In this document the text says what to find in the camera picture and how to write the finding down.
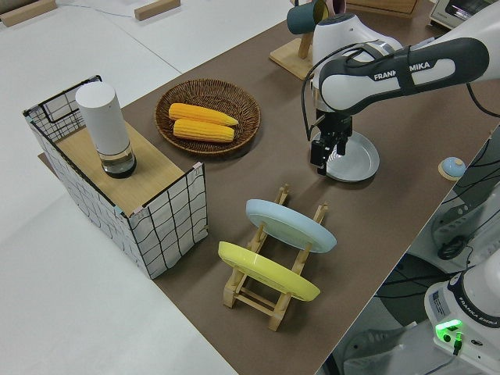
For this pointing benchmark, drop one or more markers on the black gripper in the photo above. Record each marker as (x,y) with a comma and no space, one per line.
(335,124)

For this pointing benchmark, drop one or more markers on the gray plate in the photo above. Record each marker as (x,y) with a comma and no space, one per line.
(361,164)

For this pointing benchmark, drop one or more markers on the light blue plate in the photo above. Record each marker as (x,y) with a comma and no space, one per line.
(289,224)

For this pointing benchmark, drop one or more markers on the yellow plate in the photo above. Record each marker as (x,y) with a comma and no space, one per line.
(265,271)

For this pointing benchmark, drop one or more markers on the wooden plate rack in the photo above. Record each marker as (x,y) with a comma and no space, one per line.
(254,302)

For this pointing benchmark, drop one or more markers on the brown table mat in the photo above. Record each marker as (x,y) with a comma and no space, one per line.
(390,218)

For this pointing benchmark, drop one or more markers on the wooden mug stand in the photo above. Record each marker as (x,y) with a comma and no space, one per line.
(291,58)

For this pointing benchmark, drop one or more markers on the blue service bell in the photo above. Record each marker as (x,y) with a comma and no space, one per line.
(452,167)

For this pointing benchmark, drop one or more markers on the yellow corn cob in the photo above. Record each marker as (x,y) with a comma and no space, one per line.
(199,113)
(203,131)

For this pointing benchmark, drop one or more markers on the teal mug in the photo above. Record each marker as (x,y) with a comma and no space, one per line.
(301,17)

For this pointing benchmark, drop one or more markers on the brown wicker basket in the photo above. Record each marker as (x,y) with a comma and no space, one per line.
(203,93)

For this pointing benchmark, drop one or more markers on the pink mug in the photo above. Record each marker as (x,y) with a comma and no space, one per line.
(336,4)

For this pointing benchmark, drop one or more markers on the wooden box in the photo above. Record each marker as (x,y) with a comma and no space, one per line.
(390,6)

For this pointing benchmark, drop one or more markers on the silver toaster oven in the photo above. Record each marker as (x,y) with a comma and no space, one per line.
(453,9)

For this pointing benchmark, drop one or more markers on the wooden block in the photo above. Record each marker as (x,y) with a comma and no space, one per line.
(27,11)
(156,8)

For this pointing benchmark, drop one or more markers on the white cylinder bottle glass base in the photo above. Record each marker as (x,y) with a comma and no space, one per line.
(103,121)

